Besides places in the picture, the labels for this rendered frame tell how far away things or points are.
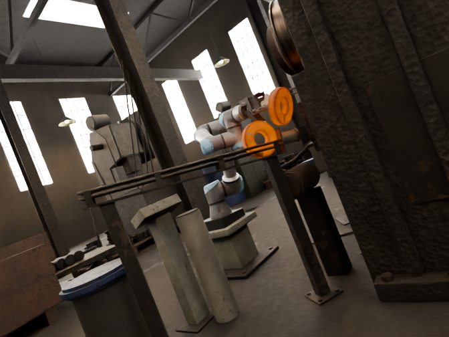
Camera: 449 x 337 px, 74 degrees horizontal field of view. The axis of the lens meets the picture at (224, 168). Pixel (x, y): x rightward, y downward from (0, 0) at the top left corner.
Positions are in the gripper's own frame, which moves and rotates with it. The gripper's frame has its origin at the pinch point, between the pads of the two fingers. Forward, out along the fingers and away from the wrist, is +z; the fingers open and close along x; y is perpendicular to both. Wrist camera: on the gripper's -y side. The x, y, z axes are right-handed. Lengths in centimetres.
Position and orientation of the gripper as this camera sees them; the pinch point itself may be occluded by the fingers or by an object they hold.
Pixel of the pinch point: (279, 101)
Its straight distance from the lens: 129.1
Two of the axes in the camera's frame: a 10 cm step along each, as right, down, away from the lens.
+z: 6.3, -1.5, -7.6
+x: 6.9, -3.5, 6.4
